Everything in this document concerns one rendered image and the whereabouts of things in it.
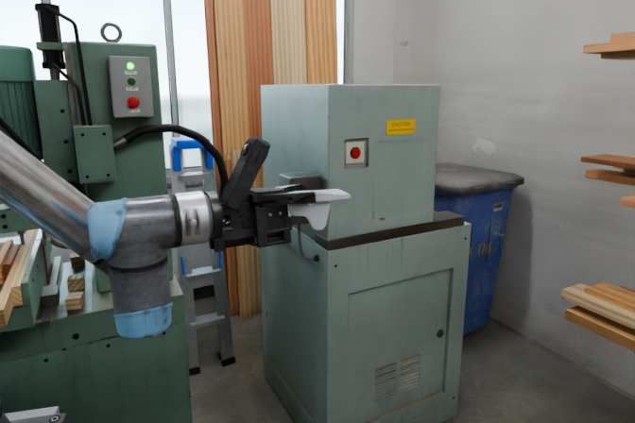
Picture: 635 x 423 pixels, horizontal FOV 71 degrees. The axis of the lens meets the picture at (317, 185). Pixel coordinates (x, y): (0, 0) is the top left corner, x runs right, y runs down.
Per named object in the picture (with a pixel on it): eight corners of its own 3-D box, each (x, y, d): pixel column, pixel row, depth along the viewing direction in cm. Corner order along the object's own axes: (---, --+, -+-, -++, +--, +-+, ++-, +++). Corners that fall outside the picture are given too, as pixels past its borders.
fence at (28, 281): (44, 232, 157) (42, 217, 156) (50, 231, 158) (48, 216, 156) (23, 305, 104) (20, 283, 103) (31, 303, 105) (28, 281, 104)
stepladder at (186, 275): (180, 364, 233) (160, 137, 218) (228, 351, 244) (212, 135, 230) (186, 378, 218) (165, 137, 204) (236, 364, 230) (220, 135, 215)
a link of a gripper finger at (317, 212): (351, 227, 67) (292, 228, 69) (350, 188, 67) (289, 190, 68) (350, 230, 64) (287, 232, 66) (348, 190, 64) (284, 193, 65)
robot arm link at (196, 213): (170, 192, 66) (180, 195, 58) (201, 188, 68) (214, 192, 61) (175, 242, 66) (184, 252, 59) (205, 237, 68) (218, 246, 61)
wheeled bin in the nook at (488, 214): (368, 315, 280) (372, 163, 259) (432, 295, 307) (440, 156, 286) (445, 369, 226) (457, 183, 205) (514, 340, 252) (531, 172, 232)
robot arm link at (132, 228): (92, 255, 62) (85, 195, 60) (173, 243, 67) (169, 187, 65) (93, 276, 55) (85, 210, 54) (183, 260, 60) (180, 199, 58)
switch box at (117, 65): (113, 116, 125) (108, 57, 121) (151, 115, 129) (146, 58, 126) (114, 117, 119) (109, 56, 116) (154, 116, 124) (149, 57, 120)
